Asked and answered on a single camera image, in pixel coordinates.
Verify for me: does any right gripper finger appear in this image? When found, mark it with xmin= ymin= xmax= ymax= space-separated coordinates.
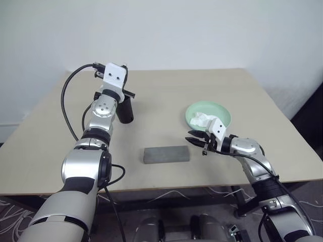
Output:
xmin=185 ymin=137 xmax=207 ymax=149
xmin=187 ymin=130 xmax=209 ymax=139

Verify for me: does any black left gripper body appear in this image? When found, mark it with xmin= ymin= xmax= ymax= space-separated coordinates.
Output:
xmin=122 ymin=64 xmax=136 ymax=100

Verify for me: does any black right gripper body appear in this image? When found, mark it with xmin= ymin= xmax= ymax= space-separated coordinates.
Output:
xmin=201 ymin=130 xmax=220 ymax=156

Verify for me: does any white tissue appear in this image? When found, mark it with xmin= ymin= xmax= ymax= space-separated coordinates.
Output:
xmin=189 ymin=111 xmax=215 ymax=126

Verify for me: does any black plastic cup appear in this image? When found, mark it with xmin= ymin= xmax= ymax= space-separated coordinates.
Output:
xmin=118 ymin=95 xmax=135 ymax=125

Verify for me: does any green plastic plate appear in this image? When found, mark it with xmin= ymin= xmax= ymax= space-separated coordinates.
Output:
xmin=185 ymin=100 xmax=232 ymax=132

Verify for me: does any grey glasses case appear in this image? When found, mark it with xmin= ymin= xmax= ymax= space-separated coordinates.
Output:
xmin=142 ymin=145 xmax=190 ymax=165

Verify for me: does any dark grey rounded housing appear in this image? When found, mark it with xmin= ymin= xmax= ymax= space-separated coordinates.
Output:
xmin=190 ymin=214 xmax=234 ymax=242
xmin=133 ymin=218 xmax=167 ymax=242

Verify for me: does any small black floor device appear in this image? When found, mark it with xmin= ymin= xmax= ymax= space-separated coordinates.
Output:
xmin=228 ymin=225 xmax=250 ymax=242

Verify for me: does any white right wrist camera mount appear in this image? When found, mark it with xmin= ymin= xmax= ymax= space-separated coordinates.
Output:
xmin=205 ymin=117 xmax=227 ymax=153

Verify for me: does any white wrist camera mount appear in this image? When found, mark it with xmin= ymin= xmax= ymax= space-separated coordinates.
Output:
xmin=205 ymin=117 xmax=227 ymax=153
xmin=100 ymin=62 xmax=128 ymax=103

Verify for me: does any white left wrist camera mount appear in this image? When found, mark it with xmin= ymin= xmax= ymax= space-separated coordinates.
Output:
xmin=100 ymin=62 xmax=128 ymax=103

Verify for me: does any black metal table frame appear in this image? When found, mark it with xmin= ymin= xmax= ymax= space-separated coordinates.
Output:
xmin=0 ymin=185 xmax=255 ymax=219

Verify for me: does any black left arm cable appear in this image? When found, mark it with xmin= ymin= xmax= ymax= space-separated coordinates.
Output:
xmin=62 ymin=62 xmax=127 ymax=242

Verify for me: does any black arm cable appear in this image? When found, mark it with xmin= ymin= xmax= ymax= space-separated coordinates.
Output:
xmin=217 ymin=150 xmax=317 ymax=242
xmin=62 ymin=62 xmax=127 ymax=242

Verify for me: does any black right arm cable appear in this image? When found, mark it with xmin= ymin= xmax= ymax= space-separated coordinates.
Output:
xmin=217 ymin=150 xmax=317 ymax=242

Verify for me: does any white floor cable tangle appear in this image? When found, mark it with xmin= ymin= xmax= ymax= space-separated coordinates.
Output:
xmin=0 ymin=196 xmax=36 ymax=239

